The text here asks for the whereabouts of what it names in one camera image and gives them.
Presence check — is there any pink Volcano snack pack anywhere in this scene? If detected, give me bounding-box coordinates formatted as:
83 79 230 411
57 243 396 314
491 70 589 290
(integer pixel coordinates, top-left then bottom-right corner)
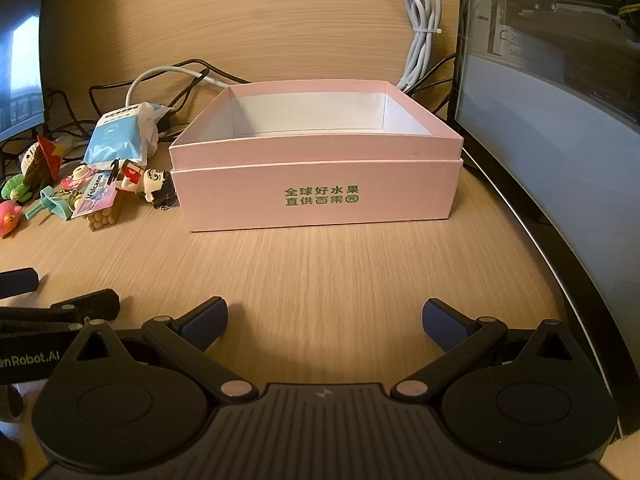
73 170 117 218

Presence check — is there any curved monitor right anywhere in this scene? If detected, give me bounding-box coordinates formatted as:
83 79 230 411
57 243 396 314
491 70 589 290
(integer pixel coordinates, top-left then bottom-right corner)
449 0 640 401

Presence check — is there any grey looped cable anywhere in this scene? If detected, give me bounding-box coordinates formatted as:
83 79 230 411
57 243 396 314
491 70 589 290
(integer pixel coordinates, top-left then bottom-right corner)
124 65 229 111

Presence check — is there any black cables tangle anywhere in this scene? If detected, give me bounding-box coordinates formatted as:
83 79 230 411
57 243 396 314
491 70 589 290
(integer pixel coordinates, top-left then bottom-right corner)
0 56 252 162

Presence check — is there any pink cardboard box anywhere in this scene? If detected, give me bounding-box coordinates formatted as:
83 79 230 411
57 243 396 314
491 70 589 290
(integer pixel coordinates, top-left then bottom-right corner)
169 80 463 232

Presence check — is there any pink round toy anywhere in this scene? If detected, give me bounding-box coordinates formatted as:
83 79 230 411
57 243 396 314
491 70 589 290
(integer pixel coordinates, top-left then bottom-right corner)
0 200 23 237

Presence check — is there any pink round sticker badge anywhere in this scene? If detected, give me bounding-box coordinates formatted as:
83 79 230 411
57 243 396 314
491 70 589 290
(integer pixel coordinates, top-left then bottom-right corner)
61 164 96 191

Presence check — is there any teal plastic crank handle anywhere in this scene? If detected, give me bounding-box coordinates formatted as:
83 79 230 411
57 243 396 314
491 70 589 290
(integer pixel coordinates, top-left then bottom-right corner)
24 186 78 221

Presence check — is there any bundled white cable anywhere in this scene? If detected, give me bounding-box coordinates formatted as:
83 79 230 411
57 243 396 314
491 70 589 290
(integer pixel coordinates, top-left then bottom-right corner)
396 0 445 92

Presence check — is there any crochet doll red hat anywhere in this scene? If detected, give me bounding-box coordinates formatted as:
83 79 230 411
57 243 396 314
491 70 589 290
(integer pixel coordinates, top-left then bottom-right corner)
1 136 63 205

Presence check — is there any monitor left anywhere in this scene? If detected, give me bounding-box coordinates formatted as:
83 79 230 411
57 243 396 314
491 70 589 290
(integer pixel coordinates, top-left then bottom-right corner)
1 0 44 140

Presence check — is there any blue tissue packet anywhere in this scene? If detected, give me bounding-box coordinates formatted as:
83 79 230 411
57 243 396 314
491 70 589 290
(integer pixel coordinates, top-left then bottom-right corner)
84 102 170 169

